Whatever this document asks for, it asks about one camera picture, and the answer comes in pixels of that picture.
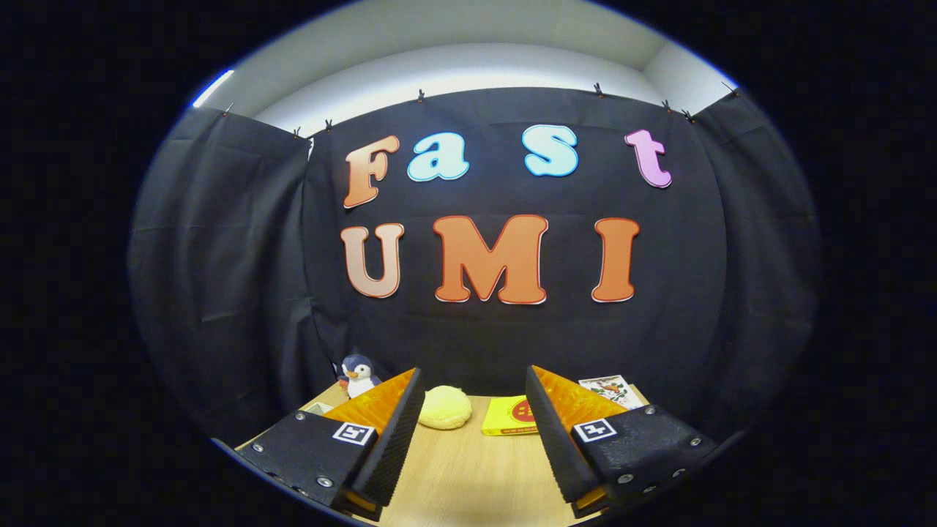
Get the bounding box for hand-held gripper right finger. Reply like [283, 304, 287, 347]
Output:
[525, 365, 722, 519]

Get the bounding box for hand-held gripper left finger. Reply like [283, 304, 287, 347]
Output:
[234, 366, 425, 522]

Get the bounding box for yellow book with red circle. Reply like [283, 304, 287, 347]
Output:
[481, 395, 542, 437]

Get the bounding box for yellow plush bread toy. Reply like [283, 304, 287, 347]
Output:
[419, 386, 473, 430]

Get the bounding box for penguin plush toy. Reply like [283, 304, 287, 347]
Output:
[338, 354, 383, 400]

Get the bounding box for white illustrated book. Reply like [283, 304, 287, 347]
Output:
[578, 375, 645, 411]

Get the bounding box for row of black clips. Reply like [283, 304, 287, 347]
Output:
[222, 81, 740, 135]

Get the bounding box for ceiling light panel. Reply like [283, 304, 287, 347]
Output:
[192, 70, 235, 109]

